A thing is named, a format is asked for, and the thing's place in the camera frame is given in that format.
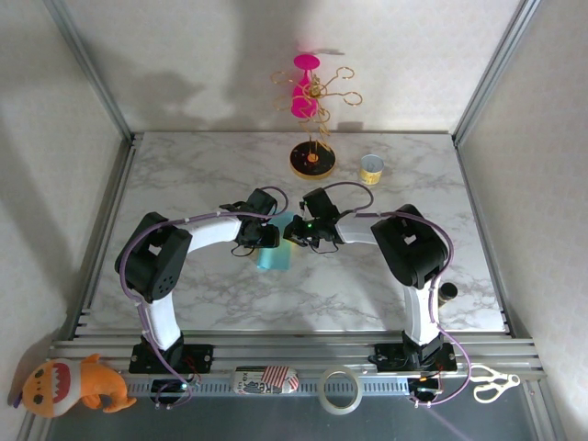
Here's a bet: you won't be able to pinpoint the light blue paper sheet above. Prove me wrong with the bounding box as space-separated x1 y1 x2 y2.
254 210 295 272

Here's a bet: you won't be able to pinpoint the yellow tin can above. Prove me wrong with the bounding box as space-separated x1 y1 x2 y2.
358 153 385 187

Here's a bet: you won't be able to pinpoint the clear tape roll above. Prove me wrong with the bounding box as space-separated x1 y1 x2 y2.
318 366 364 416

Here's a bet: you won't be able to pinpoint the striped pouch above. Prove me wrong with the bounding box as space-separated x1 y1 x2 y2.
229 365 300 396

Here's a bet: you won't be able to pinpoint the pink plastic wine glass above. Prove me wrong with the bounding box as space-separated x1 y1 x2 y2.
291 53 322 119

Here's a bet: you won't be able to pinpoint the black controller box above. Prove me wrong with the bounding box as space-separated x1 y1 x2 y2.
151 379 194 397
408 377 445 400

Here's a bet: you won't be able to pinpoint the orange plush shark toy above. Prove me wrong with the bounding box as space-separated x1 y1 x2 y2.
7 352 138 419

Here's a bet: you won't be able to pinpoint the white scissors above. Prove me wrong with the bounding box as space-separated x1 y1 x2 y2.
468 365 523 405

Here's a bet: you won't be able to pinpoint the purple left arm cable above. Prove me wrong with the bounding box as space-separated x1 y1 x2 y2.
119 185 289 410

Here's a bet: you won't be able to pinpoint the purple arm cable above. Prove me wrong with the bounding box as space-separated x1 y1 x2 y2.
119 185 289 410
321 181 474 408

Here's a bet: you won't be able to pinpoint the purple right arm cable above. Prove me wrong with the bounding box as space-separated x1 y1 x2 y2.
321 181 474 408

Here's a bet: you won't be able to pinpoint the gold wire glass rack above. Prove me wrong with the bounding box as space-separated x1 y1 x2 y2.
269 66 364 180

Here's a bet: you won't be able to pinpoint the aluminium frame rail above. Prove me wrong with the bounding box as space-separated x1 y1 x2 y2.
45 333 550 382

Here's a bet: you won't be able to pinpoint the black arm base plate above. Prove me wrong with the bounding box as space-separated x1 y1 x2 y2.
128 343 216 374
372 342 459 373

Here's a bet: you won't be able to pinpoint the aluminium side rail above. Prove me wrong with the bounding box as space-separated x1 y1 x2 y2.
452 132 537 341
68 132 141 341

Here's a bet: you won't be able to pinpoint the grey perforated cable duct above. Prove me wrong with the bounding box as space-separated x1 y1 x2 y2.
123 376 414 397

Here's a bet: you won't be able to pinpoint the aluminium frame post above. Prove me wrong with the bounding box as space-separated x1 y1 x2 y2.
452 0 543 143
43 0 139 143

